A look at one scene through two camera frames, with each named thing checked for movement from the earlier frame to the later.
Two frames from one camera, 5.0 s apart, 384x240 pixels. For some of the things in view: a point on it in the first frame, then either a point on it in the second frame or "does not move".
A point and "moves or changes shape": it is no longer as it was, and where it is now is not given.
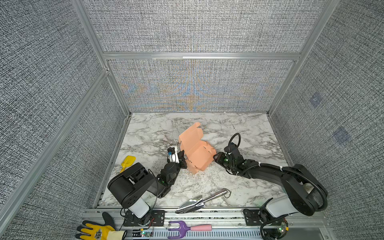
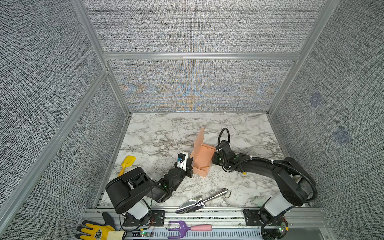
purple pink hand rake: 183,228 does not move
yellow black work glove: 96,231 does not move
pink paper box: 198,153 moves or changes shape
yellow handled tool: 128,162 does not move
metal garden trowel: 197,203 does not move
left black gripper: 180,160 → 187,169
